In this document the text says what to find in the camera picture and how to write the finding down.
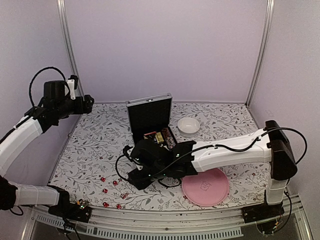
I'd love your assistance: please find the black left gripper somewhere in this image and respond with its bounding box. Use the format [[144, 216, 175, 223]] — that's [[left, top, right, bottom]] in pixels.
[[55, 93, 94, 119]]

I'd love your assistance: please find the aluminium poker set case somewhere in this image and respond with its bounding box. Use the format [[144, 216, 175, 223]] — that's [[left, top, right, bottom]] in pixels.
[[125, 93, 174, 149]]

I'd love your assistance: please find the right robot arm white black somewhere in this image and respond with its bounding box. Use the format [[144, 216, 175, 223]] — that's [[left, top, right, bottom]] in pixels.
[[123, 120, 298, 218]]

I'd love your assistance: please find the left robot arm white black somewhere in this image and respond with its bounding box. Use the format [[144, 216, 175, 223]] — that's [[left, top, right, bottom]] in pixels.
[[0, 75, 95, 217]]

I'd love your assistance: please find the gold playing card deck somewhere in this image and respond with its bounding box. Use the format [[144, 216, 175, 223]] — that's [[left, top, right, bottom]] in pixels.
[[143, 131, 165, 145]]

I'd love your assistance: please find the row of poker chips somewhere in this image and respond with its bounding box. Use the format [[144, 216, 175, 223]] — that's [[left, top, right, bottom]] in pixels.
[[161, 127, 177, 150]]

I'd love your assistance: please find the pink plastic plate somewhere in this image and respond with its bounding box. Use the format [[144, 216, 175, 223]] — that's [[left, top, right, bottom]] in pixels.
[[181, 168, 230, 207]]

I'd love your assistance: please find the white ceramic bowl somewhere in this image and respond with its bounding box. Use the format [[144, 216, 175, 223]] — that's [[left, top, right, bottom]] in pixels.
[[177, 117, 201, 137]]

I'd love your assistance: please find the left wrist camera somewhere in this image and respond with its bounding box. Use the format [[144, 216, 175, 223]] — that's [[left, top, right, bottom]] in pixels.
[[66, 74, 79, 100]]

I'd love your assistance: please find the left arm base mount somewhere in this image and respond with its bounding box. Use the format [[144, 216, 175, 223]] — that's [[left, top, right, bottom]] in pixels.
[[48, 199, 92, 223]]

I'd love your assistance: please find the left aluminium frame post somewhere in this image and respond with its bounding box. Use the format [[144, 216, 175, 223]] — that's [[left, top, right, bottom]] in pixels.
[[56, 0, 85, 97]]

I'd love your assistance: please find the aluminium frame post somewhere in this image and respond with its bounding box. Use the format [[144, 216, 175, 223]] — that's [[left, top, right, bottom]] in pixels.
[[245, 0, 275, 108], [56, 0, 85, 97]]

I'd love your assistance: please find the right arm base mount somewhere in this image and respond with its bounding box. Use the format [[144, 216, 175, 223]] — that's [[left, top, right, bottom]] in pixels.
[[241, 203, 285, 223]]

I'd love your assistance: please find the front aluminium rail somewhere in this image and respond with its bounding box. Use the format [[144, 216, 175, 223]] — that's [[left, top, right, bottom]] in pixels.
[[30, 196, 313, 240]]

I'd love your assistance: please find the right aluminium frame post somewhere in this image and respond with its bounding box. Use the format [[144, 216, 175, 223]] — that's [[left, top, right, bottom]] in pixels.
[[245, 0, 275, 108]]

